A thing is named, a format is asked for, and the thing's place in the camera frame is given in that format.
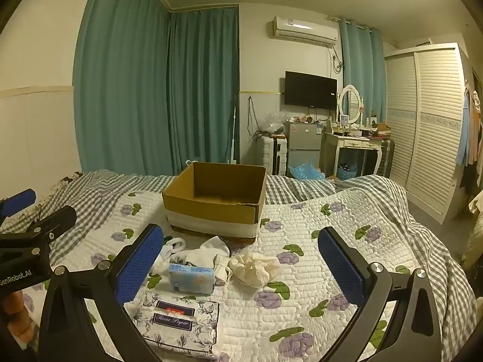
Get person's left hand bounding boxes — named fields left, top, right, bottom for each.
left=0, top=290, right=35, bottom=344

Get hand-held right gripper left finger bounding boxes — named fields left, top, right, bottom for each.
left=39, top=223, right=165, bottom=362

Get narrow teal curtain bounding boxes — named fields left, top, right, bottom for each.
left=338, top=19, right=387, bottom=176

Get small grey fridge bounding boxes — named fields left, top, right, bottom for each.
left=285, top=121, right=327, bottom=178

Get cream cloth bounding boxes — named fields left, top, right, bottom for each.
left=228, top=253, right=282, bottom=287

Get cardboard box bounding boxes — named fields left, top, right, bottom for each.
left=162, top=161, right=268, bottom=247

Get white louvred wardrobe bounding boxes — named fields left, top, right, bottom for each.
left=383, top=42, right=470, bottom=225

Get white suitcase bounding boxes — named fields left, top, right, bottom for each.
left=257, top=136, right=289, bottom=177

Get blue basket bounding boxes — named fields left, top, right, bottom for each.
left=337, top=163, right=358, bottom=181

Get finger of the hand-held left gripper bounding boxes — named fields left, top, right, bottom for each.
left=0, top=205, right=78, bottom=252
left=0, top=189, right=37, bottom=218

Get white floral quilt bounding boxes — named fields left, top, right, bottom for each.
left=49, top=190, right=476, bottom=362

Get white air conditioner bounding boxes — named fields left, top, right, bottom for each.
left=272, top=16, right=339, bottom=48

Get wide teal curtain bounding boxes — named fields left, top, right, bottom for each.
left=72, top=0, right=174, bottom=176

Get grey checked blanket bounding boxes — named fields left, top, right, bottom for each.
left=0, top=170, right=478, bottom=362

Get small blue tissue pack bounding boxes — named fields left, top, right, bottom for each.
left=168, top=262, right=216, bottom=295

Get small white sock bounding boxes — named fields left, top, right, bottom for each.
left=213, top=254, right=235, bottom=285

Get hanging clothes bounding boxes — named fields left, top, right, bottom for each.
left=455, top=79, right=483, bottom=197

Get large white sock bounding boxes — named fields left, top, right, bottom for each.
left=185, top=236, right=231, bottom=268

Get white oval mirror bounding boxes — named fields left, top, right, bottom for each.
left=338, top=85, right=361, bottom=125

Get blue plastic bag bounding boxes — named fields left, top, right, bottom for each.
left=289, top=158, right=326, bottom=182

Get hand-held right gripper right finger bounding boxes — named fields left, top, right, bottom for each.
left=318, top=226, right=442, bottom=362

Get dark wall cables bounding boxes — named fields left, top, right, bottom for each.
left=247, top=96, right=265, bottom=137

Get clear plastic bag on suitcase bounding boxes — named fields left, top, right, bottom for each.
left=264, top=112, right=287, bottom=136

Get floral tissue paper pack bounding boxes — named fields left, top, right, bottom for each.
left=132, top=290, right=221, bottom=359

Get white dressing table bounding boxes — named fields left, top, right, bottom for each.
left=321, top=130, right=382, bottom=177

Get black wall television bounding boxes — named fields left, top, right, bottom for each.
left=284, top=71, right=338, bottom=111

